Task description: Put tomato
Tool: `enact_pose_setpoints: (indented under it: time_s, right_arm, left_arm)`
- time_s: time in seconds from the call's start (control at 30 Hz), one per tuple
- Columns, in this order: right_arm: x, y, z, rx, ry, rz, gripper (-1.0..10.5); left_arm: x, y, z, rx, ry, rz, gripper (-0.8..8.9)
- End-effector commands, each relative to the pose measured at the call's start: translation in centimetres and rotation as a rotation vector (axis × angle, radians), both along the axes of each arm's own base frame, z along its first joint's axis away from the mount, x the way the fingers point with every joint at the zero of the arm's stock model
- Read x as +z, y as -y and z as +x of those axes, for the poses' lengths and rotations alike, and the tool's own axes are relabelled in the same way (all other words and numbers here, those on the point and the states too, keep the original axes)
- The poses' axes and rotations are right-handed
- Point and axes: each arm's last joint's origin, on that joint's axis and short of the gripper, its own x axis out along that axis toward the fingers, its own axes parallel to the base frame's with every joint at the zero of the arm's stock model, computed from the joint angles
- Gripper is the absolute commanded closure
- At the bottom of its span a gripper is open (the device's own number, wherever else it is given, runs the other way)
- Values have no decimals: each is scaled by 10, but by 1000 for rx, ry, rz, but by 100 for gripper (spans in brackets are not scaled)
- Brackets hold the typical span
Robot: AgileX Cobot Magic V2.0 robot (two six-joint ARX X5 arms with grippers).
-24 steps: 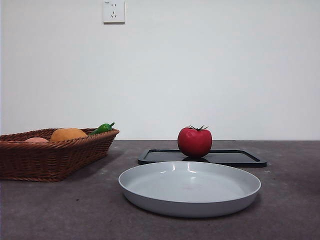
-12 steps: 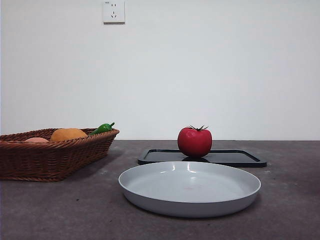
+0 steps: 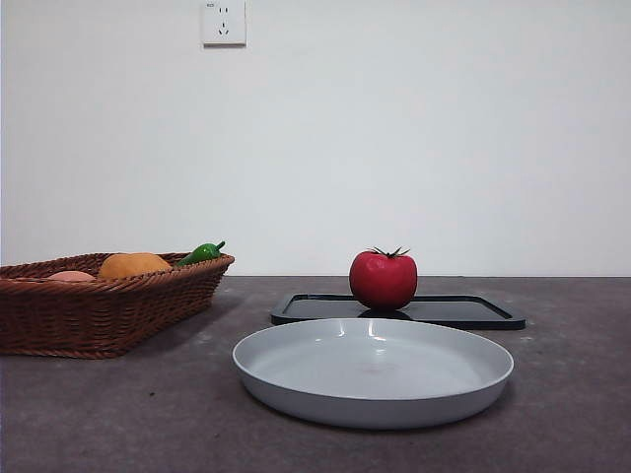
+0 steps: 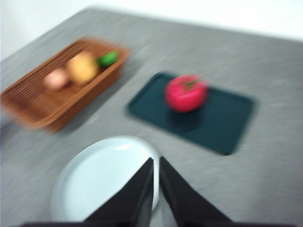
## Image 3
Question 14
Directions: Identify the white wall socket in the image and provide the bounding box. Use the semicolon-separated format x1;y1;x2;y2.
202;0;247;48

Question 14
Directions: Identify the red tomato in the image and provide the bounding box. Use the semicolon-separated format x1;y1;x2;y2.
349;245;419;311

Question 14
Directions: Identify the black flat tray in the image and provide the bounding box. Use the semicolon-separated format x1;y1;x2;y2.
270;292;526;331

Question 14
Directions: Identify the brown wicker basket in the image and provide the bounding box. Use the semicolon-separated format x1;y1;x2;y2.
0;251;236;360

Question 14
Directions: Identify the green chili pepper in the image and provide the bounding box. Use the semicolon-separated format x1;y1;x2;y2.
173;239;227;268

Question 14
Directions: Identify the pale pink vegetable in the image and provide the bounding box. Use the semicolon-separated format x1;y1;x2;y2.
46;270;98;283

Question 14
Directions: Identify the grey round plate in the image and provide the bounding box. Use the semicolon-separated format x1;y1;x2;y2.
232;316;516;430

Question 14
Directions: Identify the orange round fruit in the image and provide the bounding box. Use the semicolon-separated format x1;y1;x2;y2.
98;251;174;281

